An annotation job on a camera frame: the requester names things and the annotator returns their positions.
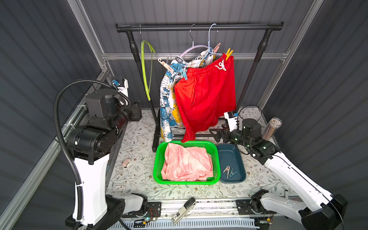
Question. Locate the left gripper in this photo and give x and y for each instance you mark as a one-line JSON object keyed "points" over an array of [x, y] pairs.
{"points": [[135, 110]]}

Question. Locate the dark teal tray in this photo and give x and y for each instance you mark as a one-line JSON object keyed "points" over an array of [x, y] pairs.
{"points": [[230, 155]]}

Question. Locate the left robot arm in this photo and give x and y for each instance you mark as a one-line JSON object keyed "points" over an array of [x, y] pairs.
{"points": [[91, 150]]}

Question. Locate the blue clothespin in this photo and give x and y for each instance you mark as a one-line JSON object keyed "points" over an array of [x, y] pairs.
{"points": [[183, 73]]}

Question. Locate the lilac plastic hanger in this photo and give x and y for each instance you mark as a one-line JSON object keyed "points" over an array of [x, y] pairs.
{"points": [[193, 44]]}

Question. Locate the black clothes rack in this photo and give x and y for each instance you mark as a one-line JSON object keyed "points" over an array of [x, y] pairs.
{"points": [[268, 28]]}

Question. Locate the red shorts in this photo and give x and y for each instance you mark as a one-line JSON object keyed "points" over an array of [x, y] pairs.
{"points": [[206, 95]]}

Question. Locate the yellow clothespin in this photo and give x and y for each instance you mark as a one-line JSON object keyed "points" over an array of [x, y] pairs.
{"points": [[229, 53]]}

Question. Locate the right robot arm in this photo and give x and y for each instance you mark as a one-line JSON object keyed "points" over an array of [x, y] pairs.
{"points": [[318, 209]]}

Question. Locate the fallen pink clothespin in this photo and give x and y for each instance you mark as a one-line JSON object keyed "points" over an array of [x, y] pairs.
{"points": [[125, 163]]}

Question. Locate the pink tie-dye shorts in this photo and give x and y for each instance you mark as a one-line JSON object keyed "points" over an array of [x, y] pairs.
{"points": [[186, 164]]}

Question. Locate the teal clothespin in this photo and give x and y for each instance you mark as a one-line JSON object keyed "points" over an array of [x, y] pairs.
{"points": [[232, 173]]}

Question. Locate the comic print shorts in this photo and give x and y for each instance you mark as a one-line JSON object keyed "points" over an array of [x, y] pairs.
{"points": [[169, 112]]}

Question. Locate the green plastic hanger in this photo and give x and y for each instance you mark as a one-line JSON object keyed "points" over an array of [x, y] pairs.
{"points": [[147, 84]]}

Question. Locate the pink clothespin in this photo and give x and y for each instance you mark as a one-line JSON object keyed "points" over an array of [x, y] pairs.
{"points": [[125, 163], [226, 171]]}

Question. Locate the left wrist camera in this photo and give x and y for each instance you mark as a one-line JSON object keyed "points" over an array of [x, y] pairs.
{"points": [[121, 84]]}

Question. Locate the green plastic basket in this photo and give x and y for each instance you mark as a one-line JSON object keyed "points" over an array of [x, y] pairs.
{"points": [[211, 149]]}

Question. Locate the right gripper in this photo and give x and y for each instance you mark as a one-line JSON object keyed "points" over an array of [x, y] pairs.
{"points": [[224, 136]]}

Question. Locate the clear tube of sticks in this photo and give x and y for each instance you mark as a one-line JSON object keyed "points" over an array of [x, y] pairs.
{"points": [[271, 128]]}

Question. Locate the silver black handheld device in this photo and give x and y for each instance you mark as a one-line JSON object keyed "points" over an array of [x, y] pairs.
{"points": [[184, 210]]}

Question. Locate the salmon clothespin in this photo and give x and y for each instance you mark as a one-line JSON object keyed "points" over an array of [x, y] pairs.
{"points": [[216, 48]]}

